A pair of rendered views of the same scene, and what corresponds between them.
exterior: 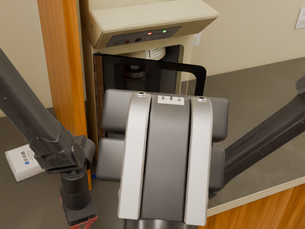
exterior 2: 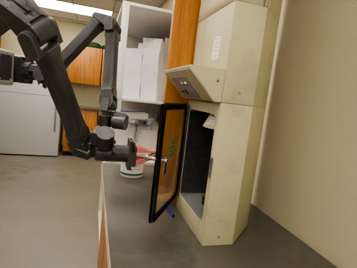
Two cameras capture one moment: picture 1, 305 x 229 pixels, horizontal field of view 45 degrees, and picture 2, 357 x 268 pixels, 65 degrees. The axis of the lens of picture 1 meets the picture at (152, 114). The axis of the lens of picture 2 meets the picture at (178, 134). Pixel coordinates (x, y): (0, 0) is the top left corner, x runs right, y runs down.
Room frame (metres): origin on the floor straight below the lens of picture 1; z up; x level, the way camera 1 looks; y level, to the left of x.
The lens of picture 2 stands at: (1.03, -0.99, 1.41)
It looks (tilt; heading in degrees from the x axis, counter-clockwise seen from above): 8 degrees down; 98
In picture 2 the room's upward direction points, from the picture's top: 7 degrees clockwise
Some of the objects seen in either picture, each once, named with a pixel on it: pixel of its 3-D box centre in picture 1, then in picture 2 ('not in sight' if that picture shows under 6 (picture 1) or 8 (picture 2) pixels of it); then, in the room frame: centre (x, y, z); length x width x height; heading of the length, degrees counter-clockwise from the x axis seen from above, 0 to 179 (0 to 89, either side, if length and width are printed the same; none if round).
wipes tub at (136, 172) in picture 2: not in sight; (132, 162); (0.58, 0.52, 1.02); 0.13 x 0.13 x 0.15
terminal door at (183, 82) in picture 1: (148, 118); (169, 157); (0.87, 0.01, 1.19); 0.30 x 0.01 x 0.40; 83
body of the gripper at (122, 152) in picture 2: not in sight; (121, 153); (0.72, -0.08, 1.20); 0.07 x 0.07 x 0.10; 25
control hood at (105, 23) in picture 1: (154, 29); (189, 84); (0.91, 0.01, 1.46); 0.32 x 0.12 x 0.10; 115
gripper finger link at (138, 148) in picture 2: not in sight; (142, 155); (0.78, -0.05, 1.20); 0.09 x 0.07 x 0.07; 25
